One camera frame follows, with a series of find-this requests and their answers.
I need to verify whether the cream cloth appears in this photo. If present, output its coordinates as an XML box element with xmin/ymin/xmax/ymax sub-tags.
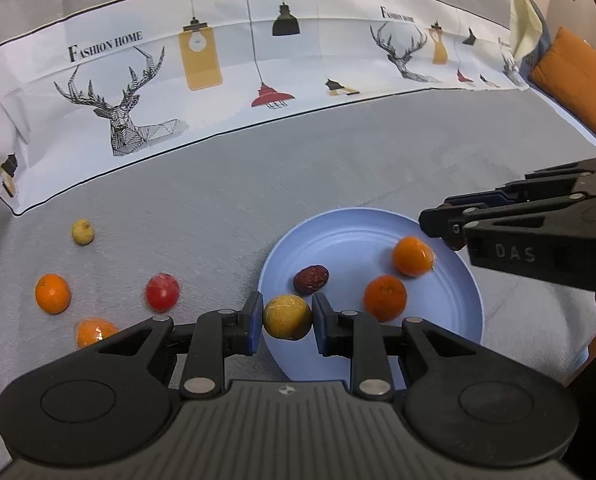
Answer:
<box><xmin>507</xmin><ymin>0</ymin><xmax>545</xmax><ymax>62</ymax></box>

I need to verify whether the plastic-wrapped orange fruit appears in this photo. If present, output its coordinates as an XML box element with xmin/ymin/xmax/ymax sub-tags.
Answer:
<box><xmin>74</xmin><ymin>318</ymin><xmax>121</xmax><ymax>350</ymax></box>

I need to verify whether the small pale yellow fruit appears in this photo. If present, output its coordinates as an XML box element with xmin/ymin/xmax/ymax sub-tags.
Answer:
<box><xmin>71</xmin><ymin>218</ymin><xmax>96</xmax><ymax>246</ymax></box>

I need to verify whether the yellow round fruit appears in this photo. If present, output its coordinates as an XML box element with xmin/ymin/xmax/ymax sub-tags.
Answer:
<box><xmin>262</xmin><ymin>294</ymin><xmax>313</xmax><ymax>341</ymax></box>

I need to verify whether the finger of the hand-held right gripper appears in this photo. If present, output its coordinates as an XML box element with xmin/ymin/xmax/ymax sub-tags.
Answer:
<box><xmin>419</xmin><ymin>194</ymin><xmax>587</xmax><ymax>252</ymax></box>
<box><xmin>443</xmin><ymin>155</ymin><xmax>596</xmax><ymax>207</ymax></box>

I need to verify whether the oval orange kumquat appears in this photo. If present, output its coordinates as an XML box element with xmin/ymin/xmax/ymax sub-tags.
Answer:
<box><xmin>392</xmin><ymin>236</ymin><xmax>435</xmax><ymax>277</ymax></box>

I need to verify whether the orange tangerine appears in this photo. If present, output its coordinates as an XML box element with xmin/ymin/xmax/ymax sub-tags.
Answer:
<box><xmin>363</xmin><ymin>275</ymin><xmax>409</xmax><ymax>322</ymax></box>
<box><xmin>34</xmin><ymin>273</ymin><xmax>72</xmax><ymax>315</ymax></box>

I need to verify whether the blue round plate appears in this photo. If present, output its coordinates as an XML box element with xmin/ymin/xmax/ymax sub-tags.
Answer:
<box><xmin>257</xmin><ymin>207</ymin><xmax>484</xmax><ymax>391</ymax></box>

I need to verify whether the dark red jujube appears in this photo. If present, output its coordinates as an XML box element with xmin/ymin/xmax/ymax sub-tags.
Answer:
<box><xmin>293</xmin><ymin>264</ymin><xmax>331</xmax><ymax>296</ymax></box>

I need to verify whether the orange pillow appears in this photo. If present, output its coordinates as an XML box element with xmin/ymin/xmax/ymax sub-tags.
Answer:
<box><xmin>528</xmin><ymin>27</ymin><xmax>596</xmax><ymax>151</ymax></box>

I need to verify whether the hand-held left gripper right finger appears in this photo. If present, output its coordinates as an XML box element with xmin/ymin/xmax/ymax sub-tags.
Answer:
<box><xmin>313</xmin><ymin>292</ymin><xmax>519</xmax><ymax>401</ymax></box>

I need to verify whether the printed grey bed sheet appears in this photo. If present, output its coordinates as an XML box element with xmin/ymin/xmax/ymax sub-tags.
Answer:
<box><xmin>0</xmin><ymin>0</ymin><xmax>596</xmax><ymax>480</ymax></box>

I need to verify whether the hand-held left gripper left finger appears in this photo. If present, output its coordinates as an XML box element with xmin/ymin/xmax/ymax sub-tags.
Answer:
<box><xmin>66</xmin><ymin>292</ymin><xmax>264</xmax><ymax>401</ymax></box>

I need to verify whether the red round tomato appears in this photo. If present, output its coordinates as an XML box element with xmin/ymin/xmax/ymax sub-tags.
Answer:
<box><xmin>145</xmin><ymin>273</ymin><xmax>181</xmax><ymax>312</ymax></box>

